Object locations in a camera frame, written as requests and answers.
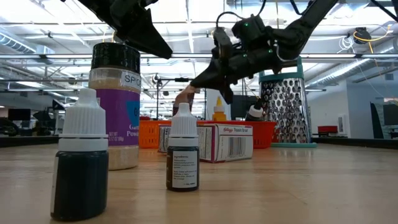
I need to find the purple Raisin Bran cereal box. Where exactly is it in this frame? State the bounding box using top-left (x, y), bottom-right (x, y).
top-left (157, 123), bottom-right (254, 164)

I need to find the small yellow mustard bottle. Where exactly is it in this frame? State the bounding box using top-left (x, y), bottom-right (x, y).
top-left (212, 96), bottom-right (228, 122)

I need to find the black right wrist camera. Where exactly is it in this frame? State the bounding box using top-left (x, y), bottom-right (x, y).
top-left (231, 14), bottom-right (270, 50)

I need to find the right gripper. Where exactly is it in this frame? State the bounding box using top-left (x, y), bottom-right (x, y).
top-left (190, 26), bottom-right (282, 105)

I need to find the orange plastic basket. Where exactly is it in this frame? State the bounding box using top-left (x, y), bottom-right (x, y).
top-left (138, 120), bottom-right (175, 149)

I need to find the garlic powder spice jar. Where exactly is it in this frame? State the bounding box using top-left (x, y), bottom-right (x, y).
top-left (88, 42), bottom-right (142, 171)

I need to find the red plastic basket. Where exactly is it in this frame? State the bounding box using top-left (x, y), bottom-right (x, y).
top-left (195, 120), bottom-right (277, 149)

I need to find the teal metal box grater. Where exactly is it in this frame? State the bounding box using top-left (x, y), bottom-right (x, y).
top-left (258, 55), bottom-right (318, 149)

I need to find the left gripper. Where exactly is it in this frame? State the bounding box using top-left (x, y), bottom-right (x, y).
top-left (77, 0), bottom-right (174, 60)

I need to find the black ceiling cable reel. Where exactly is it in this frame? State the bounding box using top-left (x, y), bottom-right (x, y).
top-left (353, 27), bottom-right (373, 44)

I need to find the orange brown sauce sachet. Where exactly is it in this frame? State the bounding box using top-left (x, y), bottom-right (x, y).
top-left (172, 85), bottom-right (201, 118)

